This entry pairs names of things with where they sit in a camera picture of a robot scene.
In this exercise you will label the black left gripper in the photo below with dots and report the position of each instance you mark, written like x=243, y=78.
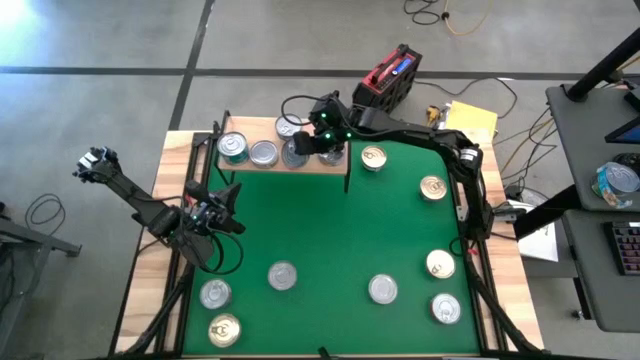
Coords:
x=210, y=217

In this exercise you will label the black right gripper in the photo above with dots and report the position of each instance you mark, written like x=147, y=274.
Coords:
x=330, y=140

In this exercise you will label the light blue cartoon label can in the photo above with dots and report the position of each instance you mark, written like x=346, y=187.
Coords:
x=331, y=160

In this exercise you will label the green barcode label can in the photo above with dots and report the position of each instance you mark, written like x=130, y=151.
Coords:
x=292, y=160

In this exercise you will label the blue albacore solid white can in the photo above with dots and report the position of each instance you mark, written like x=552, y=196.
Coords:
x=285, y=127

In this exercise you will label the pale gold lid can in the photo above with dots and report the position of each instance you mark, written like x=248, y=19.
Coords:
x=373, y=158
x=440, y=264

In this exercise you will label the Bumble Bee light tuna can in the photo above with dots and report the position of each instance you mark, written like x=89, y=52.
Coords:
x=264, y=153

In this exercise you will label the teal chunk light tuna can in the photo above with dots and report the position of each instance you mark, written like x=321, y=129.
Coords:
x=233, y=144

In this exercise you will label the green nutrition label can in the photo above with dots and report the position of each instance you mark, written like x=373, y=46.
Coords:
x=383, y=289

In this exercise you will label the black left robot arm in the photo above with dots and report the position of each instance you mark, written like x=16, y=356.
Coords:
x=130, y=192

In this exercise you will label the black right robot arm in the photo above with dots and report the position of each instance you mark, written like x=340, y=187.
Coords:
x=425, y=135

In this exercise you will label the wooden shelf with black legs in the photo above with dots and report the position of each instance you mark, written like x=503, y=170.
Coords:
x=260, y=131

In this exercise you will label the red and black tool case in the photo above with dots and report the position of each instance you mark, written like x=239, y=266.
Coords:
x=387, y=87

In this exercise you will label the silver pull-tab can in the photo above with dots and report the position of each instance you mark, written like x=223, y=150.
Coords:
x=215, y=294
x=446, y=308

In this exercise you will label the green table mat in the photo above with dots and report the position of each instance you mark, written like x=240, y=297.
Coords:
x=325, y=225

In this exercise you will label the gold lid teal label can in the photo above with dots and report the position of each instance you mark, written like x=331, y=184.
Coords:
x=433, y=187

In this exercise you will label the yellow paper pad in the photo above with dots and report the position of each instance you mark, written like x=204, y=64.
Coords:
x=470, y=119

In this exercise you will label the grey metal stand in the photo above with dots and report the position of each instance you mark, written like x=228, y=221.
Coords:
x=40, y=239

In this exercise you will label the black desk support bar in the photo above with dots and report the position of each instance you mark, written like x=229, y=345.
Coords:
x=550, y=212

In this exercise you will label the white paper sheet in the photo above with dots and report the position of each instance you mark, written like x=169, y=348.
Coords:
x=542, y=245

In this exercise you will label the grey desk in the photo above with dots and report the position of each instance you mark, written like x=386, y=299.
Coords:
x=600, y=290
x=580, y=150

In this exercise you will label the black monitor pole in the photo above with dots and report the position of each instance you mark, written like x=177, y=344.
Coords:
x=605, y=65

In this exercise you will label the can on side desk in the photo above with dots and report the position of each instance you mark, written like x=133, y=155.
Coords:
x=617, y=182

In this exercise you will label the black tablet screen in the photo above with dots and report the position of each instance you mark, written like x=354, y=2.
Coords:
x=627, y=132

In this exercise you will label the black computer mouse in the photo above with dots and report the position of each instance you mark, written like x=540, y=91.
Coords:
x=627, y=160

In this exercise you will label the black keyboard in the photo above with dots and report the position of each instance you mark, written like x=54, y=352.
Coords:
x=625, y=247

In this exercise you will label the black metal table frame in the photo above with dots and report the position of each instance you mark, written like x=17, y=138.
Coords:
x=200, y=137

